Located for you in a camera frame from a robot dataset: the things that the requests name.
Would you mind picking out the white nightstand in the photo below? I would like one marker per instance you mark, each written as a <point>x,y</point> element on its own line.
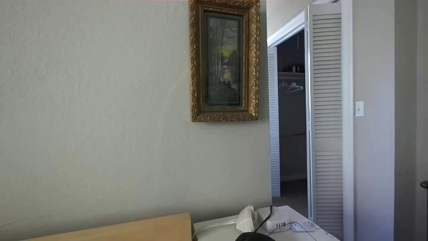
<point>225,230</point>

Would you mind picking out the gold framed landscape painting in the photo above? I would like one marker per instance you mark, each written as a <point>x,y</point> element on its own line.
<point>225,39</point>

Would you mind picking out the white alarm clock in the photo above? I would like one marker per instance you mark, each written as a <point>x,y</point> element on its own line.
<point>276,223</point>

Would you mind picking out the white tissue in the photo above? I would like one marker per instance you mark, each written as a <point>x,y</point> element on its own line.
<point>247,220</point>

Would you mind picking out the black round lamp base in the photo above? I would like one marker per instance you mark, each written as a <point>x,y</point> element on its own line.
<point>253,238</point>

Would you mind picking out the wooden headboard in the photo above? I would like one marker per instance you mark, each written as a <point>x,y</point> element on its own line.
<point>168,228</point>

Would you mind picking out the white light switch plate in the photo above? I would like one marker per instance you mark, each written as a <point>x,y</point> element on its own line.
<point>359,109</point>

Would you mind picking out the white paper card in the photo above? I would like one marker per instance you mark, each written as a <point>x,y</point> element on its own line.
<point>302,227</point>

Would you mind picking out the white louvered closet door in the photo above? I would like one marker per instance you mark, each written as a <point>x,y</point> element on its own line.
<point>327,62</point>

